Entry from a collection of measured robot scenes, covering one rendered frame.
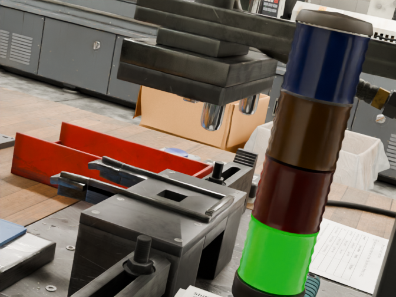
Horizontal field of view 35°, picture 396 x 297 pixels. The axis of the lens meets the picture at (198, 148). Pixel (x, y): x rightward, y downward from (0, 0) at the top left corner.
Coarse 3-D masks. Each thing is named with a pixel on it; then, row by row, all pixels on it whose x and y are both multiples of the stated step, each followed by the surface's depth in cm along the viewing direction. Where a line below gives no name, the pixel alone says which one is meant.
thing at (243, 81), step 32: (160, 0) 57; (192, 0) 64; (224, 0) 58; (160, 32) 57; (192, 32) 57; (224, 32) 56; (256, 32) 55; (288, 32) 54; (128, 64) 55; (160, 64) 54; (192, 64) 53; (224, 64) 52; (256, 64) 60; (384, 64) 51; (192, 96) 54; (224, 96) 53; (256, 96) 67
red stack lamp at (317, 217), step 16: (272, 160) 33; (272, 176) 33; (288, 176) 32; (304, 176) 32; (320, 176) 32; (256, 192) 34; (272, 192) 33; (288, 192) 32; (304, 192) 32; (320, 192) 32; (256, 208) 34; (272, 208) 33; (288, 208) 32; (304, 208) 32; (320, 208) 33; (272, 224) 33; (288, 224) 33; (304, 224) 33; (320, 224) 34
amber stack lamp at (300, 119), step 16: (288, 96) 32; (304, 96) 32; (288, 112) 32; (304, 112) 31; (320, 112) 31; (336, 112) 31; (272, 128) 33; (288, 128) 32; (304, 128) 31; (320, 128) 31; (336, 128) 32; (272, 144) 33; (288, 144) 32; (304, 144) 32; (320, 144) 32; (336, 144) 32; (288, 160) 32; (304, 160) 32; (320, 160) 32; (336, 160) 33
